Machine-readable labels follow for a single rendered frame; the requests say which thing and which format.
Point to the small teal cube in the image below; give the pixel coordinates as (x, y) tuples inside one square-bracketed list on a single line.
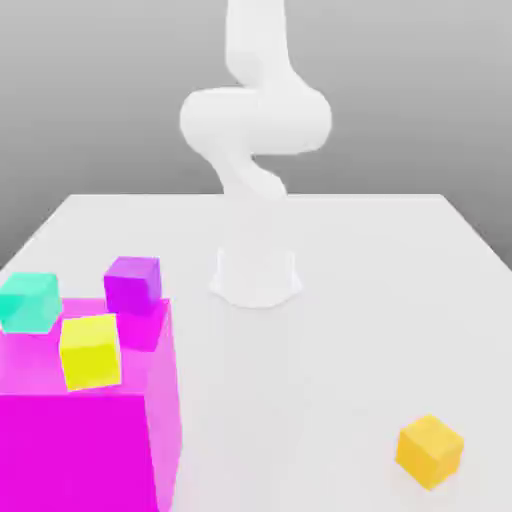
[(30, 304)]

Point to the small orange cube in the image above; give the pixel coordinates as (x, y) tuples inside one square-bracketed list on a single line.
[(430, 450)]

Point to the large magenta box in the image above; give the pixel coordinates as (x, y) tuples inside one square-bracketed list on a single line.
[(72, 448)]

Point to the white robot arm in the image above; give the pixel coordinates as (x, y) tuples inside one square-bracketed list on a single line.
[(256, 120)]

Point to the small purple cube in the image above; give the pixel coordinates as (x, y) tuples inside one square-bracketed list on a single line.
[(132, 286)]

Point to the small yellow cube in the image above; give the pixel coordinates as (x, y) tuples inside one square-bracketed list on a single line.
[(90, 354)]

